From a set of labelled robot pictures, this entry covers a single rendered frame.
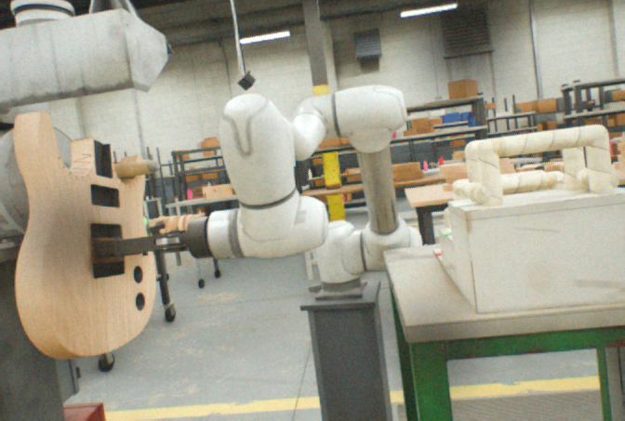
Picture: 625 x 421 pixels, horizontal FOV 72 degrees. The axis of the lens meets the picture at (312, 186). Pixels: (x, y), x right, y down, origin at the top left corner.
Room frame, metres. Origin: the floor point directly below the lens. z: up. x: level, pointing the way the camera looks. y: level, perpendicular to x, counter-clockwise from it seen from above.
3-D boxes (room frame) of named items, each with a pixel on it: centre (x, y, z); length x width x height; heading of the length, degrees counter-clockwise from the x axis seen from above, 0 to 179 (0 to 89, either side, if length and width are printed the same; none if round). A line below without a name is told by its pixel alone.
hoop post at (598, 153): (0.68, -0.46, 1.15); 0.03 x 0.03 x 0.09
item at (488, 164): (0.71, -0.29, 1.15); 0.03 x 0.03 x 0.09
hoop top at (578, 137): (0.70, -0.38, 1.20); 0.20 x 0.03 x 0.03; 83
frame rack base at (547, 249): (0.74, -0.38, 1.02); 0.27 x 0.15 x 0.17; 84
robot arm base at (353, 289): (1.66, -0.04, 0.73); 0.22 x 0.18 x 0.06; 76
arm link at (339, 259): (1.65, -0.07, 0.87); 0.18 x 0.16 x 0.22; 79
